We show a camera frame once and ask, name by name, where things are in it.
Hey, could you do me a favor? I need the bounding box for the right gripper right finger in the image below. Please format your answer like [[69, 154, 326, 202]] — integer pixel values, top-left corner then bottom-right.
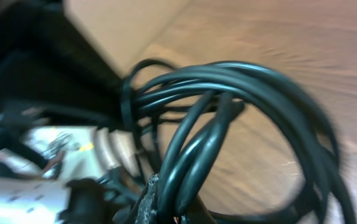
[[181, 195, 217, 224]]

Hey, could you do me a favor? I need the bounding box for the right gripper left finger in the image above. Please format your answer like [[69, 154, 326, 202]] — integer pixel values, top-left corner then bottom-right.
[[134, 174, 159, 224]]

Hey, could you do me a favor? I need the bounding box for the black usb cable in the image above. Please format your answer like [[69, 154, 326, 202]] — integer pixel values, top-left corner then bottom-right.
[[120, 58, 357, 224]]

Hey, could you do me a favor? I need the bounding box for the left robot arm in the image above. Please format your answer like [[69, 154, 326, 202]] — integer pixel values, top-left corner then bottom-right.
[[0, 1, 123, 223]]

